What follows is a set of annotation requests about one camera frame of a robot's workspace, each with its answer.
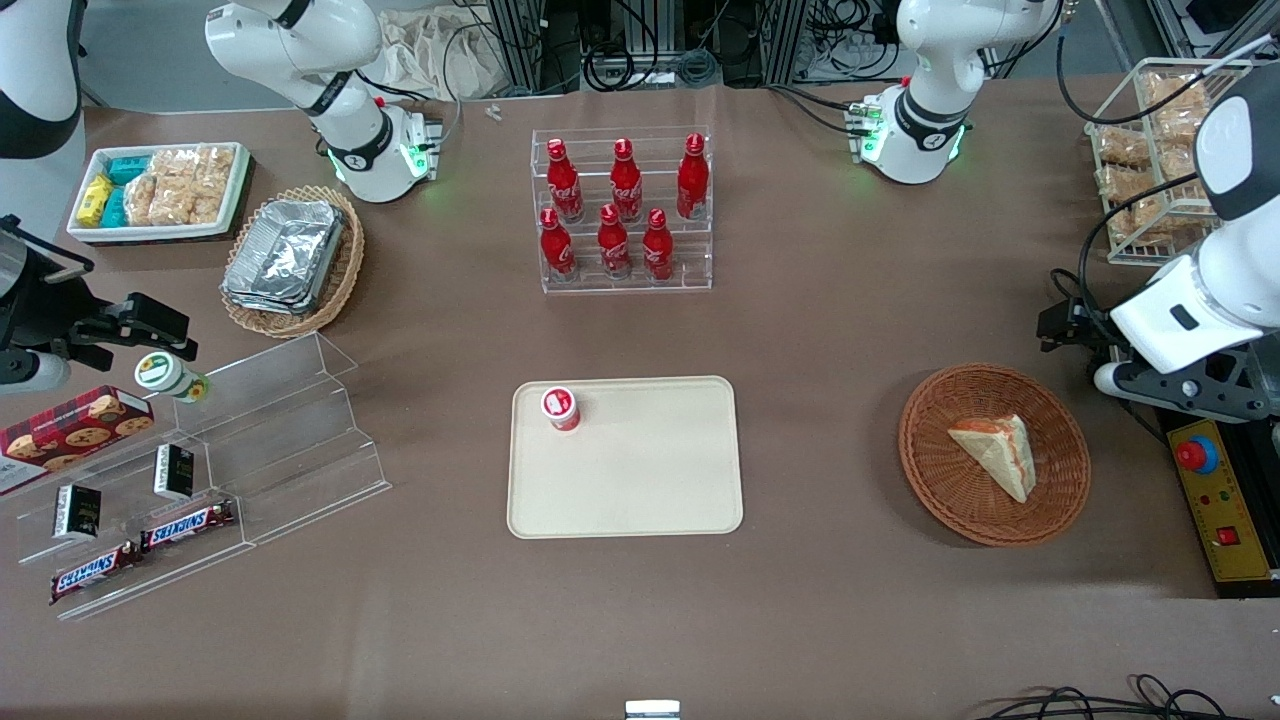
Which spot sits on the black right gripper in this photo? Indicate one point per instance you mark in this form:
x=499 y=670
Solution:
x=42 y=312

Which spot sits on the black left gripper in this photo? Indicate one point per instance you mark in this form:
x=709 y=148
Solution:
x=1070 y=326

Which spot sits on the triangular sandwich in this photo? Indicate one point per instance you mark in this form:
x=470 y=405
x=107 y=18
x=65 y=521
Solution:
x=995 y=450

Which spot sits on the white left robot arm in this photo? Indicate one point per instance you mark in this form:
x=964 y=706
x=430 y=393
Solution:
x=925 y=120

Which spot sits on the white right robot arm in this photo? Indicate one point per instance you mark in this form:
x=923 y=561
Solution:
x=345 y=120

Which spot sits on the light oval wicker basket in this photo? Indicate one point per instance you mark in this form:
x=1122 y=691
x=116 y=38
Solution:
x=340 y=280

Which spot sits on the brown round wicker basket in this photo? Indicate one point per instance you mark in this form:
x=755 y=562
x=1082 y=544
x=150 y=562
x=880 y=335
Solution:
x=940 y=470

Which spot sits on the beige plastic serving tray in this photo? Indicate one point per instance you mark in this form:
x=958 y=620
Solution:
x=650 y=470

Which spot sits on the green lidded white cup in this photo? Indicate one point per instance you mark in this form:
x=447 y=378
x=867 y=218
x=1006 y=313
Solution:
x=165 y=374

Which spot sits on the white rectangular snack bin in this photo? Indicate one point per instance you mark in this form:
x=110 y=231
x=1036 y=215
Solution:
x=150 y=233

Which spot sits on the aluminium foil container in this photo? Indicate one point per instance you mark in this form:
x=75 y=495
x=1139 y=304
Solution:
x=270 y=305
x=290 y=245

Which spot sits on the clear rice cracker bag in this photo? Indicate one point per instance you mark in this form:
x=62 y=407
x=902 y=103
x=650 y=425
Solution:
x=215 y=165
x=142 y=200
x=175 y=163
x=185 y=203

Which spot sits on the teal snack pack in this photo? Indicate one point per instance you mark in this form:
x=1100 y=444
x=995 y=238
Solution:
x=115 y=208
x=128 y=168

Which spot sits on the small black box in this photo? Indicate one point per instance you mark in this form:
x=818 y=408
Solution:
x=174 y=472
x=76 y=512

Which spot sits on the red plaid cookie box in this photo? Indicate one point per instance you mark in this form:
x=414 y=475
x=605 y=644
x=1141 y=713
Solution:
x=70 y=435

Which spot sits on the clear cracker snack bag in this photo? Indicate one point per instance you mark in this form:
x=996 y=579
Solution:
x=1122 y=183
x=1122 y=147
x=1172 y=92
x=1150 y=215
x=1180 y=128

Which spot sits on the yellow snack pack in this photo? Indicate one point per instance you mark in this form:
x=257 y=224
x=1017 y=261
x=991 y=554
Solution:
x=95 y=198

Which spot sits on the clear acrylic stepped shelf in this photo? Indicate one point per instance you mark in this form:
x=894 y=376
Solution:
x=300 y=450

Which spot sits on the snickers chocolate bar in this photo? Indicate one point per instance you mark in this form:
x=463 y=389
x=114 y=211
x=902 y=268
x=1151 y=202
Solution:
x=188 y=526
x=92 y=573

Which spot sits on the red emergency stop button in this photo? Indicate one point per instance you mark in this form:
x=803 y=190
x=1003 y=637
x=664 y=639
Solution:
x=1197 y=455

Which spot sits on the yellow emergency stop box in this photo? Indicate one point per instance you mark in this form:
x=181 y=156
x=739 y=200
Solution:
x=1230 y=520

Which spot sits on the clear acrylic bottle rack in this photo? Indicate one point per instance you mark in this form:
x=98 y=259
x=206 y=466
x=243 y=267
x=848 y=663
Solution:
x=690 y=270

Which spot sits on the beige cloth bag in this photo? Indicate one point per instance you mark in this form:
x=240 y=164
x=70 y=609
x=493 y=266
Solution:
x=430 y=55

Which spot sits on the red cola bottle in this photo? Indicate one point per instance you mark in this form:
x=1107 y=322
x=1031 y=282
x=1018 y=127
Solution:
x=626 y=182
x=692 y=180
x=556 y=248
x=613 y=245
x=564 y=185
x=657 y=248

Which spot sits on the red cup with white lid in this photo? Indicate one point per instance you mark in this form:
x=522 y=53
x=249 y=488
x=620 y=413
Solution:
x=561 y=408

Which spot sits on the white device edge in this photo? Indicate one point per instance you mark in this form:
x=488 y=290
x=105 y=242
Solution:
x=652 y=710

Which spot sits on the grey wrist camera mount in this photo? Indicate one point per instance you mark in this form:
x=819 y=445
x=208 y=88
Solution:
x=35 y=372
x=1190 y=385

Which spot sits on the aluminium frame profile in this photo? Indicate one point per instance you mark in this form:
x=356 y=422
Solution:
x=785 y=40
x=515 y=45

